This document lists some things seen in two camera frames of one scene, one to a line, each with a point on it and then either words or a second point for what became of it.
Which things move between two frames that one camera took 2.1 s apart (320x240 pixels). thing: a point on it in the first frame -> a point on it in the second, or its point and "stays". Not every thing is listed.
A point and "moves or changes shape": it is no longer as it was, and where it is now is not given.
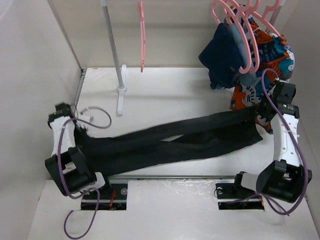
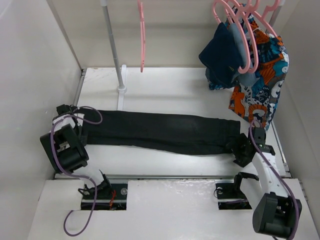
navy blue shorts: [220, 57] stays
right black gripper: [260, 110] -> [241, 138]
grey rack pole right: [276, 13] stays
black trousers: [116, 152] moves or changes shape
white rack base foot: [121, 91] stays
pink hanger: [142, 35] stays
